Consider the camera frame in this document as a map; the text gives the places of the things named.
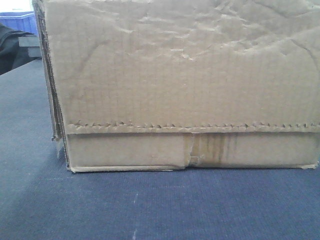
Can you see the plain brown cardboard box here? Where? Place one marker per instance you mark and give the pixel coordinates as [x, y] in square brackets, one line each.
[160, 85]

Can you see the dark blue table cloth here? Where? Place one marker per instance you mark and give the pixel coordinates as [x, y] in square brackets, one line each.
[41, 200]

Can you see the grey block background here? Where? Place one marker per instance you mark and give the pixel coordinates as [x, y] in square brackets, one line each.
[32, 45]

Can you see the black fabric object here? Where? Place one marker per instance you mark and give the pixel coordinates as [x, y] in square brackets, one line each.
[11, 54]

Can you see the blue plastic bin background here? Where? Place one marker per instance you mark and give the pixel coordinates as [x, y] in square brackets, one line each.
[20, 20]

